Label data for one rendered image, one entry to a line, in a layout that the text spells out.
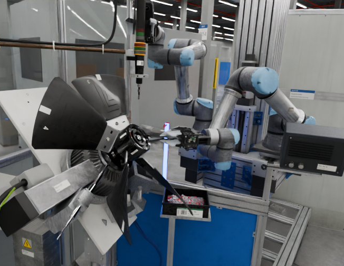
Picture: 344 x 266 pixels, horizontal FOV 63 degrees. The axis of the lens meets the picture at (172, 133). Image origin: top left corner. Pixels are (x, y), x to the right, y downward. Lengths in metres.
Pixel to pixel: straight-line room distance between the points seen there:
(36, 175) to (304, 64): 2.39
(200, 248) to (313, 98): 1.74
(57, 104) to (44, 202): 0.28
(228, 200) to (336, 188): 1.72
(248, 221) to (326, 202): 1.64
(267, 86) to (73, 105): 0.83
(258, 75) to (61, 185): 0.90
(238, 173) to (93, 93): 1.08
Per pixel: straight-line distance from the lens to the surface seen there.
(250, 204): 1.49
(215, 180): 1.93
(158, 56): 1.32
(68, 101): 0.91
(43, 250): 1.26
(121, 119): 1.10
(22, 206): 0.83
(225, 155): 1.29
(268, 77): 1.32
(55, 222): 0.95
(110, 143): 1.01
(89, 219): 1.09
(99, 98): 1.15
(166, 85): 5.35
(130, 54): 1.08
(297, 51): 2.79
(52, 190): 0.89
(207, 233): 1.63
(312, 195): 3.06
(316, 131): 1.36
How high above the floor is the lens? 1.49
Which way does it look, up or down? 14 degrees down
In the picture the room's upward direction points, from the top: 3 degrees clockwise
